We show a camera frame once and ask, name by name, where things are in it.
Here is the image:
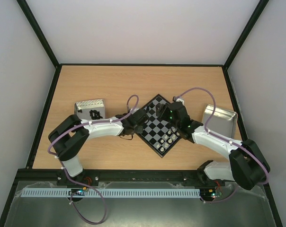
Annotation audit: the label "black white chess board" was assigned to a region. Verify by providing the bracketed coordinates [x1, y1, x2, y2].
[138, 94, 181, 157]

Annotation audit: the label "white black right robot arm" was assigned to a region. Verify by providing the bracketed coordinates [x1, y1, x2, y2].
[156, 102, 270, 190]

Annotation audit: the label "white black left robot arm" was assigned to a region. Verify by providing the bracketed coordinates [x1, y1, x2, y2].
[48, 108, 148, 177]

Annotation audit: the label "metal tray of white pieces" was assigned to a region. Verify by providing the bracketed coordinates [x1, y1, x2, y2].
[207, 106, 238, 139]

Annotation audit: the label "grey tray of black pieces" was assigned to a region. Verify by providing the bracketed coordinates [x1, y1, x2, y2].
[74, 99, 106, 120]

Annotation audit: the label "black enclosure frame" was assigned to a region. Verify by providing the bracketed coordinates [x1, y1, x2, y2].
[0, 0, 283, 227]

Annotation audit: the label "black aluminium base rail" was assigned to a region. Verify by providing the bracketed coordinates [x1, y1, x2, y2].
[14, 168, 228, 188]

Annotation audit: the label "light blue slotted cable duct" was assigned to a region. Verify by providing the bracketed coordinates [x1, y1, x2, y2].
[20, 188, 200, 198]

